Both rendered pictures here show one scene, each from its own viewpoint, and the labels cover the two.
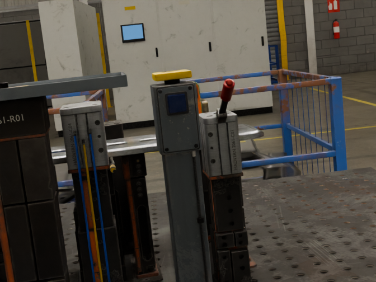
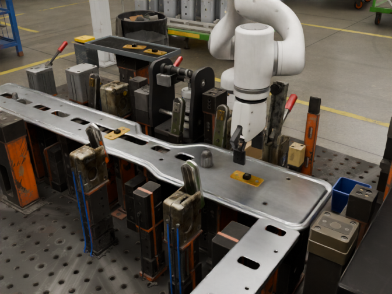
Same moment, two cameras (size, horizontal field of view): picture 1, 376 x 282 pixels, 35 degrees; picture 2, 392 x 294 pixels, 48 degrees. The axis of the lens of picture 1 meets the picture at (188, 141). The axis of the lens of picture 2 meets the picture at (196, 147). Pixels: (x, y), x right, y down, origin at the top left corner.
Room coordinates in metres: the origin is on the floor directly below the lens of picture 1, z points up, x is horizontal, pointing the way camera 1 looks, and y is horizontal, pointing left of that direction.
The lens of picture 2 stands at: (2.01, 1.56, 1.62)
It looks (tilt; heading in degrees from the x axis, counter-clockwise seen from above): 29 degrees down; 223
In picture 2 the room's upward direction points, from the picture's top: 1 degrees counter-clockwise
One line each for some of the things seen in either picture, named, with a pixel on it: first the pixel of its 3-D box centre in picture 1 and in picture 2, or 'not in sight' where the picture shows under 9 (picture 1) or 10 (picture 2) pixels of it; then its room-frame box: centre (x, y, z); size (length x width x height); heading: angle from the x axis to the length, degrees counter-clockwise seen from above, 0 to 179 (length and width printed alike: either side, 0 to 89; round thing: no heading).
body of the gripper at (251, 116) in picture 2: not in sight; (250, 113); (1.22, 1.01, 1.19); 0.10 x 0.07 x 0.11; 7
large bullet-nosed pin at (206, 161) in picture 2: not in sight; (206, 159); (1.23, 0.88, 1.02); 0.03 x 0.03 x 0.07
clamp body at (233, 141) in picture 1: (225, 201); (46, 108); (1.19, -0.06, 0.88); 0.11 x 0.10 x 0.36; 7
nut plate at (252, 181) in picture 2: not in sight; (247, 177); (1.22, 1.01, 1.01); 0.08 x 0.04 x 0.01; 97
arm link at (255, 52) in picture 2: not in sight; (255, 55); (1.22, 1.01, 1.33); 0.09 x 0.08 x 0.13; 129
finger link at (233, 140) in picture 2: not in sight; (240, 133); (1.26, 1.01, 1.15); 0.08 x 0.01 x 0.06; 7
